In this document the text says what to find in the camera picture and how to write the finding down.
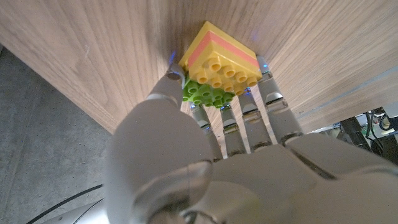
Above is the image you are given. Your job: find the yellow green lego block stack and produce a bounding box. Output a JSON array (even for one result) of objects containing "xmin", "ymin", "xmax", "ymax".
[{"xmin": 178, "ymin": 21, "xmax": 264, "ymax": 110}]

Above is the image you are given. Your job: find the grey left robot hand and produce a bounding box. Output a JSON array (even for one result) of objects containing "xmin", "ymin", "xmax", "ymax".
[{"xmin": 104, "ymin": 55, "xmax": 398, "ymax": 224}]

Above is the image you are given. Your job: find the black floor cable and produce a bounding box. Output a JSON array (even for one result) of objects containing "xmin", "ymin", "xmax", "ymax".
[{"xmin": 25, "ymin": 184, "xmax": 104, "ymax": 224}]

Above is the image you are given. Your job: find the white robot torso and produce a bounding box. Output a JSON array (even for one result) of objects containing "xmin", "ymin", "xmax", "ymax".
[{"xmin": 40, "ymin": 198, "xmax": 110, "ymax": 224}]

